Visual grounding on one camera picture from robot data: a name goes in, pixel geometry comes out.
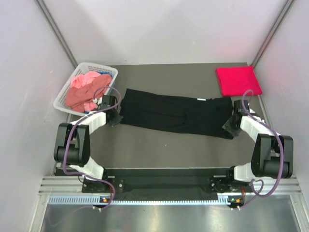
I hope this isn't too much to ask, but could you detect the black t shirt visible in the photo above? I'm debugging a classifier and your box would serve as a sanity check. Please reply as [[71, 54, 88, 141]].
[[120, 89, 233, 140]]

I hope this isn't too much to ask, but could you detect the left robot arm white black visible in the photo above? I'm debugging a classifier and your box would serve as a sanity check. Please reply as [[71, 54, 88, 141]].
[[54, 109, 122, 192]]

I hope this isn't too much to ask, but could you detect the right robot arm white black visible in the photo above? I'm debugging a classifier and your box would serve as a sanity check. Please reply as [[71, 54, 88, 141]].
[[210, 113, 294, 197]]

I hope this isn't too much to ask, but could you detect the crumpled pink t shirt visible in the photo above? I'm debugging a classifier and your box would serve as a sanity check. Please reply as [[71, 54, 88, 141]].
[[65, 71, 112, 113]]

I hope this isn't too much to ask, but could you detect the folded red t shirt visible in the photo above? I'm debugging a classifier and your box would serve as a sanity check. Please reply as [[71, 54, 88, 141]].
[[215, 66, 263, 97]]

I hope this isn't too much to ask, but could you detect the blue t shirt in basket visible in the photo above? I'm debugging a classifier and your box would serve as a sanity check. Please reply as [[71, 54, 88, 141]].
[[96, 71, 113, 76]]

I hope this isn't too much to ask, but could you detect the white plastic laundry basket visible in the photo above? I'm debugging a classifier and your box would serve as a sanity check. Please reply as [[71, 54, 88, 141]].
[[53, 62, 118, 116]]

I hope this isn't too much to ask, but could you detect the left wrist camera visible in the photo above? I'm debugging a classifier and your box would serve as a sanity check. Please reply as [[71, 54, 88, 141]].
[[96, 95, 118, 113]]

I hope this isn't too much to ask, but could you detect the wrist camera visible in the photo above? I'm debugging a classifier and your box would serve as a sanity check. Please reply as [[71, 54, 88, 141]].
[[233, 100, 256, 116], [96, 95, 118, 113]]

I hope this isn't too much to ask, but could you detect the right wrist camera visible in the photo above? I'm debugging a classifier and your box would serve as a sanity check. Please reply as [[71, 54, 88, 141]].
[[233, 100, 256, 116]]

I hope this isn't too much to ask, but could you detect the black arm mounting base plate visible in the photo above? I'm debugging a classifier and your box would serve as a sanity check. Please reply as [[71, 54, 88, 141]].
[[81, 168, 254, 201]]

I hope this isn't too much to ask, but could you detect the perforated grey cable duct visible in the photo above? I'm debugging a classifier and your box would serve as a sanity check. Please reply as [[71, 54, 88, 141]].
[[48, 195, 242, 205]]

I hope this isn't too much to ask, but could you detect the aluminium frame rail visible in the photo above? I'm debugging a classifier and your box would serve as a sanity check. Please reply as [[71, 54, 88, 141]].
[[38, 175, 302, 194]]

